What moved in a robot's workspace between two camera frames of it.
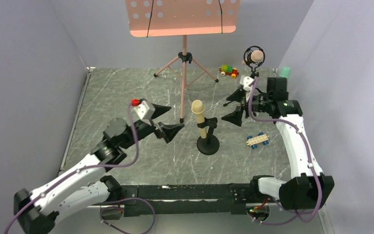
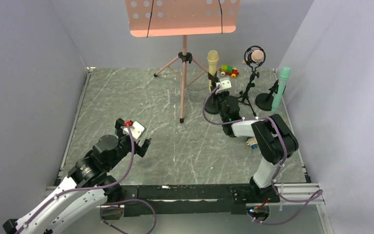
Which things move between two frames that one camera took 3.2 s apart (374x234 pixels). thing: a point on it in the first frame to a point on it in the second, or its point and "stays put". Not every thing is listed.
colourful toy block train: x=228 y=70 stays put
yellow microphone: x=198 y=107 to x=213 y=57
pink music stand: x=169 y=18 stays put
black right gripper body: x=246 y=105 to x=222 y=95
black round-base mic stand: x=210 y=145 to x=213 y=104
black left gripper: x=156 y=126 to x=135 y=144
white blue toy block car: x=261 y=138 stays put
